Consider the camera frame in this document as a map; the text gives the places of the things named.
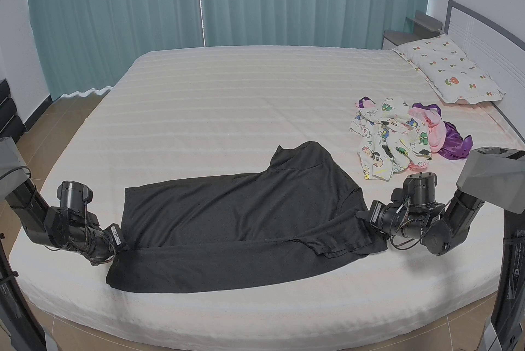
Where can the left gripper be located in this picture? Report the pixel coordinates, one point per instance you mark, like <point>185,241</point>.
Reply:
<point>104,251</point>

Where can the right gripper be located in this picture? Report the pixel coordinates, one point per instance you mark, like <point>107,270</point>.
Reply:
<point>389,224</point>

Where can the black T-shirt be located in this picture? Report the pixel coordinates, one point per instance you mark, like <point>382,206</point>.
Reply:
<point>238,226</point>

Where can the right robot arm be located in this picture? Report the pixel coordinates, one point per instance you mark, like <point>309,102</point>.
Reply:
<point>459,214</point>

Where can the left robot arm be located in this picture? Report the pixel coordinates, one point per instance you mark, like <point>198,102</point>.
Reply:
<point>41,218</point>

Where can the white printed pyjama top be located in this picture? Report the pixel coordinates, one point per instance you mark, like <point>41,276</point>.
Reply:
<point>389,140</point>

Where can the pink garment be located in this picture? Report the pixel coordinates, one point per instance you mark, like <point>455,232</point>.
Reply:
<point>432,127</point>

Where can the purple garment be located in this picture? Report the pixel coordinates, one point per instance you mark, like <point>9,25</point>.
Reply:
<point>455,146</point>

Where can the white printed pillow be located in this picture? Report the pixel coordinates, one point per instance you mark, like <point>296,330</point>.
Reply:
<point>447,68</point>

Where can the bed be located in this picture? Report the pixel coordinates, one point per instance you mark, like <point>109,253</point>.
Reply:
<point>246,95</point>

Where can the grey bedside table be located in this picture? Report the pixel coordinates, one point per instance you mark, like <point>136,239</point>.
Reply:
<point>400,38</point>

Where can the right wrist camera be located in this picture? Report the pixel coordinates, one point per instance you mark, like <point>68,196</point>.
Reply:
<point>375,212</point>

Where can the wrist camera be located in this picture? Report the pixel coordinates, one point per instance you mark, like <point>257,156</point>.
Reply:
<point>375,212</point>
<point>116,235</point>

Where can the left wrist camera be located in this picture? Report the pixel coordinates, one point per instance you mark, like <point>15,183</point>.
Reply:
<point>116,235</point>

